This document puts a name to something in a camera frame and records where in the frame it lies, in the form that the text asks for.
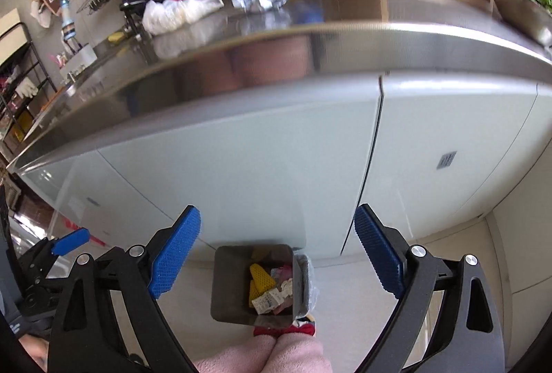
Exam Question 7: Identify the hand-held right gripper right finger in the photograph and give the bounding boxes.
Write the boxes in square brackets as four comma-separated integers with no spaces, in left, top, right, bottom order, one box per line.
[345,203,506,373]

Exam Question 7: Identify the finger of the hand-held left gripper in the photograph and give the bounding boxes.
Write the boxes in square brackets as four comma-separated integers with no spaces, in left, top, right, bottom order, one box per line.
[19,228,90,270]

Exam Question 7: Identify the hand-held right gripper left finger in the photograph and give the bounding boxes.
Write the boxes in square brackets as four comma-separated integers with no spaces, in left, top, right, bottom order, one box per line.
[47,205,202,373]

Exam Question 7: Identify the grey square trash bin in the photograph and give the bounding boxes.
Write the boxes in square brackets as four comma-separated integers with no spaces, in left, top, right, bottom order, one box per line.
[210,244,312,324]

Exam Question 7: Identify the white plastic bag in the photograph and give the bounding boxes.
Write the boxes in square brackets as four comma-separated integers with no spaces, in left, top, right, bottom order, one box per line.
[142,0,225,35]

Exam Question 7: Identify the person's left hand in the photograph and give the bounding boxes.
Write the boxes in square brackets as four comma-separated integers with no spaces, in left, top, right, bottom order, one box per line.
[21,334,49,371]

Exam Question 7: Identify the clear plastic bin liner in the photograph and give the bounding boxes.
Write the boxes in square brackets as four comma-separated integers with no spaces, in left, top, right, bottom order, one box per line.
[293,253,321,315]

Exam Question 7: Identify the red slipper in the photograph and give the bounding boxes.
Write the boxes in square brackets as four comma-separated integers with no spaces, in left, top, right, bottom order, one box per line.
[254,323,294,338]
[293,315,317,337]

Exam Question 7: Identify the person's left leg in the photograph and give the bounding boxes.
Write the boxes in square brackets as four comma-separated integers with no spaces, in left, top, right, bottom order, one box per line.
[194,345,277,373]

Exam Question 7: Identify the white base cabinet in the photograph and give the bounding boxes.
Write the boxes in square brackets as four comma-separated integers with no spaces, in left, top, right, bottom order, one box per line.
[17,75,552,270]

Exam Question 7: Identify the white rubber gloves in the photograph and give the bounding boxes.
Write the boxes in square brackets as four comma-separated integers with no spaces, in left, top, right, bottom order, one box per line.
[15,75,39,98]

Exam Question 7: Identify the white toothbrush holder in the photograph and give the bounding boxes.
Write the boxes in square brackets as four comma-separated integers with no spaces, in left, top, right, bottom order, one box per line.
[58,44,98,76]

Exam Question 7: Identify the black metal shelf rack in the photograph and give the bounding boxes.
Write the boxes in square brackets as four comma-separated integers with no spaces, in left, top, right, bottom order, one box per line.
[0,22,59,150]

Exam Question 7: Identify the steel bowl of vegetables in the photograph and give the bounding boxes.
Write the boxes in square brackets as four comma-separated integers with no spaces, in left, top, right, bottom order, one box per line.
[489,0,552,48]

